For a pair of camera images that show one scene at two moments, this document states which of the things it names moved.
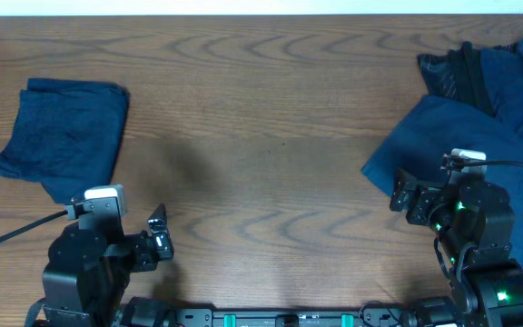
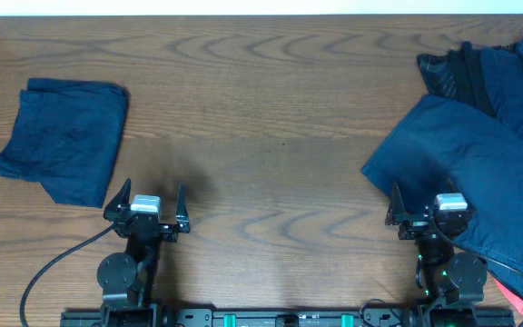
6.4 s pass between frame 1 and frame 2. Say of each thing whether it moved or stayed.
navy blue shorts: stayed
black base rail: stayed
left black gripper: moved
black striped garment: stayed
